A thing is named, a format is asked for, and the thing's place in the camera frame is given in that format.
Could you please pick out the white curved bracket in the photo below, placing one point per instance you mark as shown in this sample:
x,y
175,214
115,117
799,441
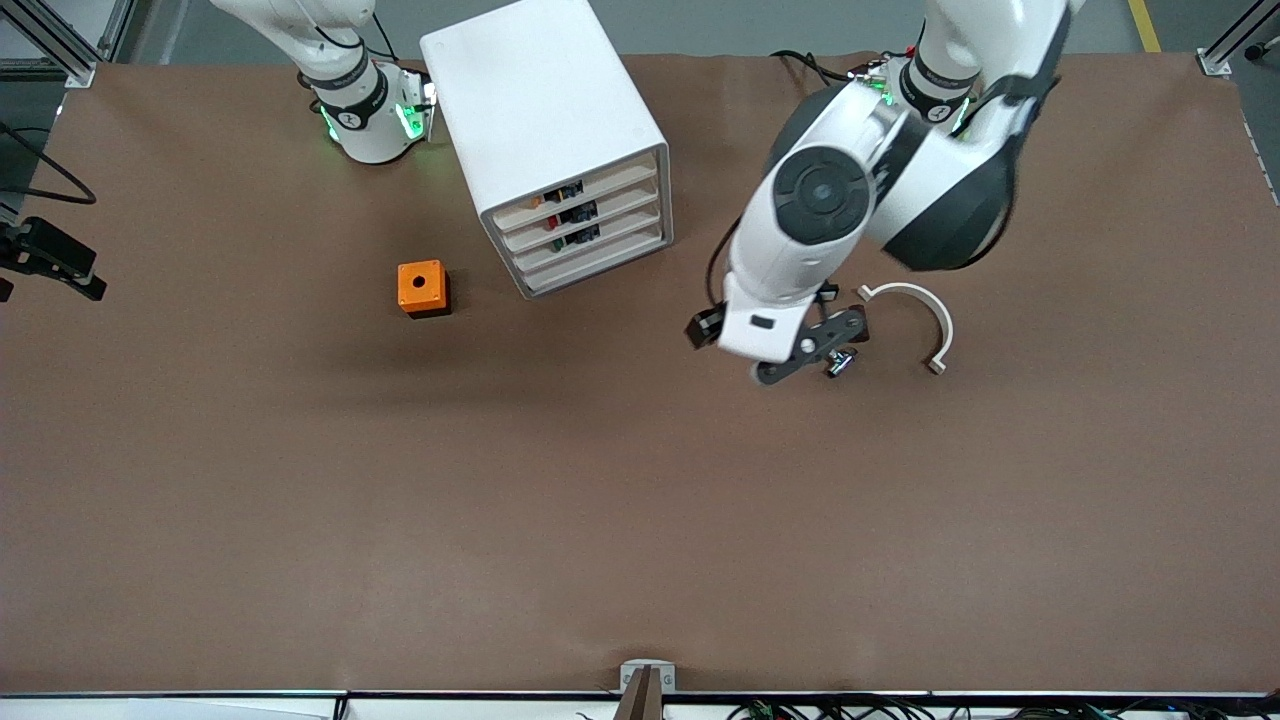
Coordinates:
x,y
946,330

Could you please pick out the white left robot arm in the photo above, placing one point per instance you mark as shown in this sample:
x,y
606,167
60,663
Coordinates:
x,y
800,250

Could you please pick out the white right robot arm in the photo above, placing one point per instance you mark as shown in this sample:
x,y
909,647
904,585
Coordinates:
x,y
370,120

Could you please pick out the white drawer cabinet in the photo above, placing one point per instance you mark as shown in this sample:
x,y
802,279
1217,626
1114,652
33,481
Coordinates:
x,y
540,100

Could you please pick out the brown table cover sheet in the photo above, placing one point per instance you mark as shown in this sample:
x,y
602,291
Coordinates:
x,y
640,520

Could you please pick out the yellow floor tape strip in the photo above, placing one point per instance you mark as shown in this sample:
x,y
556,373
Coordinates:
x,y
1143,25

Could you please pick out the white flat panel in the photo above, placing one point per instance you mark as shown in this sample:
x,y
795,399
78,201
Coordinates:
x,y
150,710

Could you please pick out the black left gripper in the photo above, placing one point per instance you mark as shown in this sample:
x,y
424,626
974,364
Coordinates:
x,y
704,327

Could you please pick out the black white rectangular switch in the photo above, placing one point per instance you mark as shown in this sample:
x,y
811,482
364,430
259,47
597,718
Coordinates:
x,y
830,293

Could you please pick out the grey metal mounting bracket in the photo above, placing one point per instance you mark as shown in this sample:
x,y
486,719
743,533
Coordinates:
x,y
630,675

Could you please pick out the small black blue component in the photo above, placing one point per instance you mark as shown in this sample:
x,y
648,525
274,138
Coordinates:
x,y
580,212
568,191

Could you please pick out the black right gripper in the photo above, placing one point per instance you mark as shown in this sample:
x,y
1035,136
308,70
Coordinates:
x,y
48,247

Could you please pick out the silver metal key switch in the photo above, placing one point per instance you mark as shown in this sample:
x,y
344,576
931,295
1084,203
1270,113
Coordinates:
x,y
842,365

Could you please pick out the brown camera post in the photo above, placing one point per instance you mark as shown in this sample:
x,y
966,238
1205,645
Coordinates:
x,y
645,700

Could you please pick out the orange button box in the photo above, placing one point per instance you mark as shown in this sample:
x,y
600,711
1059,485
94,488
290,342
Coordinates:
x,y
420,287

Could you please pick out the aluminium frame profile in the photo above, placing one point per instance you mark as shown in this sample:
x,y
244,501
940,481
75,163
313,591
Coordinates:
x,y
1215,62
80,72

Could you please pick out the green push button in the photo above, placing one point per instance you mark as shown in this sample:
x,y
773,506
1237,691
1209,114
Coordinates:
x,y
556,241

